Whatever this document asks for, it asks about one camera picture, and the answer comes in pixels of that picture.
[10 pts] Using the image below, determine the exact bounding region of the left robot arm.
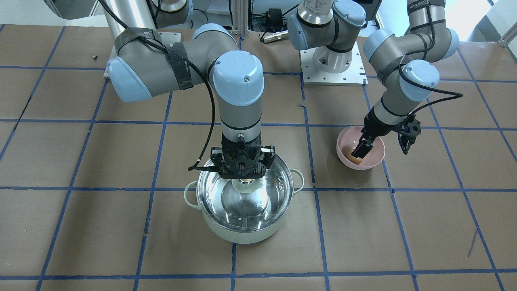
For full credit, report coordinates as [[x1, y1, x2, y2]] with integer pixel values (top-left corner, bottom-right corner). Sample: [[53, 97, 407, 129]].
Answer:
[[287, 0, 459, 158]]

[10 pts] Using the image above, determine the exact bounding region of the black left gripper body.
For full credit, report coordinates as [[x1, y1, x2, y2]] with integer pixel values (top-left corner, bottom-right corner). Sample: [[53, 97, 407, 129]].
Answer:
[[363, 111, 421, 139]]

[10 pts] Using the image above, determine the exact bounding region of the white pot with steel interior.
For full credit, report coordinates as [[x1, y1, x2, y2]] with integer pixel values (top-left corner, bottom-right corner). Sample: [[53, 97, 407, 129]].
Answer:
[[183, 156, 305, 244]]

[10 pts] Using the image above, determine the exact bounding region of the pink bowl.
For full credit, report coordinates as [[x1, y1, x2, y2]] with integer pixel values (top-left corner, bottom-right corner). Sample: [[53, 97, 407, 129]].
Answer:
[[336, 125, 385, 170]]

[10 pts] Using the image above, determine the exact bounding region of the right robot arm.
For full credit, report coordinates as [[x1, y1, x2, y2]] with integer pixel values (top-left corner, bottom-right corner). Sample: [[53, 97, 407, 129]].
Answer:
[[99, 0, 276, 180]]

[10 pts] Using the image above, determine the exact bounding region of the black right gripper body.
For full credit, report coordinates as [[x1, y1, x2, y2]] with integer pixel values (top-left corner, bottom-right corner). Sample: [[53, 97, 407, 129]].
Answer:
[[210, 136, 277, 179]]

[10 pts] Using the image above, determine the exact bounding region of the brown egg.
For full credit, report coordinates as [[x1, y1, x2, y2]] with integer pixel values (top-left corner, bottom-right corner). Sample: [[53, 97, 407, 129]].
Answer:
[[342, 148, 363, 164]]

